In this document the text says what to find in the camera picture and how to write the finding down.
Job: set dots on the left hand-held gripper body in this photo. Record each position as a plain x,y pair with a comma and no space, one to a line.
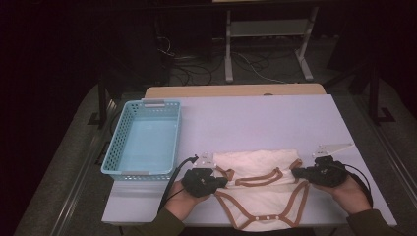
198,182

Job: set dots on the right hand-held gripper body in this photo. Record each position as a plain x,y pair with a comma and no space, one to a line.
327,173

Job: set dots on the cream baby bodysuit brown trim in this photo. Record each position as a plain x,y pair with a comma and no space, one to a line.
262,160

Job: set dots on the light blue plastic basket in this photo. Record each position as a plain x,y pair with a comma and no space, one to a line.
144,144

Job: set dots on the person's left hand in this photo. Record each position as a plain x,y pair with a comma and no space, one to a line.
182,203

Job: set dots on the person's right hand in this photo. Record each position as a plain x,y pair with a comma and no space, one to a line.
350,196

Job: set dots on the black metal stand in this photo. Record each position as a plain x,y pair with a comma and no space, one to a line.
373,95
102,98

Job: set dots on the metal floor rail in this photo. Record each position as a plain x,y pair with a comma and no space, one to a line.
393,164
78,187

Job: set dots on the white metal desk frame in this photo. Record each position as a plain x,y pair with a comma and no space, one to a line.
268,28

